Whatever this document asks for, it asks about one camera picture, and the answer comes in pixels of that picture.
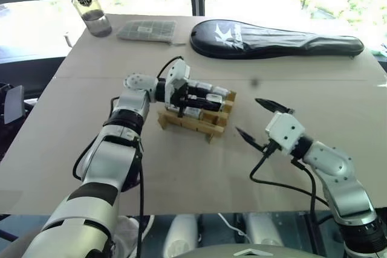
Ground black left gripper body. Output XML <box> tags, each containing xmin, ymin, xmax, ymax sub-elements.
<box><xmin>173</xmin><ymin>83</ymin><xmax>191</xmax><ymax>118</ymax></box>

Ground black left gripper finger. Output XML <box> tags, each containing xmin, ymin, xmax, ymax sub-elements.
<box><xmin>186</xmin><ymin>100</ymin><xmax>221</xmax><ymax>113</ymax></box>
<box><xmin>186</xmin><ymin>85</ymin><xmax>212</xmax><ymax>97</ymax></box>

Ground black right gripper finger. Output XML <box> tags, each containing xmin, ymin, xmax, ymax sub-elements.
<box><xmin>235</xmin><ymin>126</ymin><xmax>264</xmax><ymax>152</ymax></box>
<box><xmin>255</xmin><ymin>98</ymin><xmax>295</xmax><ymax>115</ymax></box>

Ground clear plastic compartment box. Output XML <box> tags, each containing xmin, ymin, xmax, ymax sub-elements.
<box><xmin>116</xmin><ymin>19</ymin><xmax>178</xmax><ymax>44</ymax></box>

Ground small wooden pallet rack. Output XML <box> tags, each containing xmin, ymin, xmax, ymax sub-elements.
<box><xmin>157</xmin><ymin>88</ymin><xmax>237</xmax><ymax>143</ymax></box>

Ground black racket bag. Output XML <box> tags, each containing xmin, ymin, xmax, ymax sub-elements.
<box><xmin>189</xmin><ymin>18</ymin><xmax>365</xmax><ymax>60</ymax></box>

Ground white rounded leg shell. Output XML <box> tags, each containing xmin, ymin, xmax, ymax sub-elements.
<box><xmin>163</xmin><ymin>214</ymin><xmax>201</xmax><ymax>258</ymax></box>
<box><xmin>244</xmin><ymin>212</ymin><xmax>285</xmax><ymax>247</ymax></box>

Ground grey rounded torso cover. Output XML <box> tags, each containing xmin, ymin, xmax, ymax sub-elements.
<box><xmin>178</xmin><ymin>240</ymin><xmax>320</xmax><ymax>258</ymax></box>

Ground clear bottle with black cap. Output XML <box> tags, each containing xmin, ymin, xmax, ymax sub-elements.
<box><xmin>63</xmin><ymin>0</ymin><xmax>113</xmax><ymax>38</ymax></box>

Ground grey tilted panel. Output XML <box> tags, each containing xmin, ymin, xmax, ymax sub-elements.
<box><xmin>2</xmin><ymin>85</ymin><xmax>25</xmax><ymax>124</ymax></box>

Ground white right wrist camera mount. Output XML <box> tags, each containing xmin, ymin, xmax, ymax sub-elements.
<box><xmin>265</xmin><ymin>112</ymin><xmax>305</xmax><ymax>153</ymax></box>

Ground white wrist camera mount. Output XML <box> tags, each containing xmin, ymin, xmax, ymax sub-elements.
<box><xmin>164</xmin><ymin>59</ymin><xmax>192</xmax><ymax>110</ymax></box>
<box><xmin>265</xmin><ymin>112</ymin><xmax>305</xmax><ymax>153</ymax></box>

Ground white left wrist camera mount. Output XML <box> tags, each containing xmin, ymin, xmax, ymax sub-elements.
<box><xmin>164</xmin><ymin>59</ymin><xmax>192</xmax><ymax>110</ymax></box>

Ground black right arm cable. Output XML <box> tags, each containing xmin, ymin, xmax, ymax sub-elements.
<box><xmin>249</xmin><ymin>141</ymin><xmax>332</xmax><ymax>254</ymax></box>

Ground thin white cable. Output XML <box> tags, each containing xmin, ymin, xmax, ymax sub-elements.
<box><xmin>216</xmin><ymin>212</ymin><xmax>252</xmax><ymax>241</ymax></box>

